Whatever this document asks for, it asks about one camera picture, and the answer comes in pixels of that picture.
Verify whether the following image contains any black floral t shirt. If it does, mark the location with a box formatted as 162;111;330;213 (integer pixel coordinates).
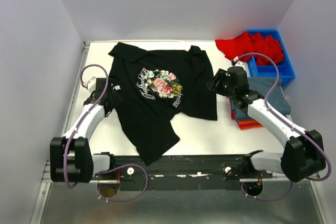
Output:
109;42;217;165

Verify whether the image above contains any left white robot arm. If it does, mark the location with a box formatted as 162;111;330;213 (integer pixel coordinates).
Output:
49;78;122;184

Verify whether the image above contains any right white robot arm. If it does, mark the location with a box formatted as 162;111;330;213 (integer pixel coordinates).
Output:
207;66;331;183

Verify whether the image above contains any folded magenta t shirt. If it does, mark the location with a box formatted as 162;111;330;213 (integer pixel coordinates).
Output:
231;110;236;120

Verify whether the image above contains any folded teal t shirt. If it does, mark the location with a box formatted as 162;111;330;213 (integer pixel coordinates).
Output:
228;77;292;122

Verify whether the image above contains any red t shirt in bin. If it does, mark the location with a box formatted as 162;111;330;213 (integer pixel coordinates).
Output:
215;31;285;64

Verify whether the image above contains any blue plastic bin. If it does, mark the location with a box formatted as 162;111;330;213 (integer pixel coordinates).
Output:
247;29;296;86

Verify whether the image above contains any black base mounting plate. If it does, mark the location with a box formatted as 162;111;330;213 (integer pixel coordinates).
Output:
86;154;274;192

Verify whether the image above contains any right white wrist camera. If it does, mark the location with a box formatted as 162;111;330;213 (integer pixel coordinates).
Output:
231;56;245;68

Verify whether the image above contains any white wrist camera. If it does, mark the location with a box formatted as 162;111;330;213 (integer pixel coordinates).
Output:
231;56;245;68
82;77;97;93

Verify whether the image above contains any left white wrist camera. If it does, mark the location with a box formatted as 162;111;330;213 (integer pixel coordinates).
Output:
82;77;97;93

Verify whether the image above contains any aluminium left side rail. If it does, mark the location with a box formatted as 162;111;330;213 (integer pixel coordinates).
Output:
60;41;91;136

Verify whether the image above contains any aluminium rail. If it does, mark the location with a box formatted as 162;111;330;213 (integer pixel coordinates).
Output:
60;41;91;136
41;158;321;183

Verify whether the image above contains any aluminium front rail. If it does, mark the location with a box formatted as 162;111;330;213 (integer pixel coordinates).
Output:
41;158;321;183

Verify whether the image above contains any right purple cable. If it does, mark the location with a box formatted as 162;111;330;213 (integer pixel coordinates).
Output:
232;52;332;201

